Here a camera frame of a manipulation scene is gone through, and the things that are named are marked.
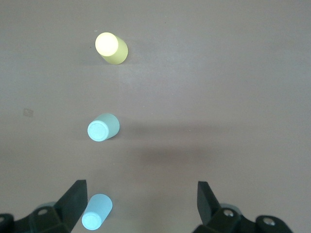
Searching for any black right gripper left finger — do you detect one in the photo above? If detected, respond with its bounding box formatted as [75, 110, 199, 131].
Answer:
[0, 179, 87, 233]

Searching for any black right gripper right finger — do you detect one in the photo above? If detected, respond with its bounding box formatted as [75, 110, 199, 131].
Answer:
[191, 181, 291, 233]

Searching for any mint green plastic cup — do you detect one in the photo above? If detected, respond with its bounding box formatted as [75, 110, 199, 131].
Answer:
[86, 113, 121, 142]

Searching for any yellow plastic cup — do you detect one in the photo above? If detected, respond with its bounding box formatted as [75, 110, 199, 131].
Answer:
[94, 32, 129, 66]

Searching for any light blue plastic cup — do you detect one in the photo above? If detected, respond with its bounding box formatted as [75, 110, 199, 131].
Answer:
[81, 193, 113, 231]

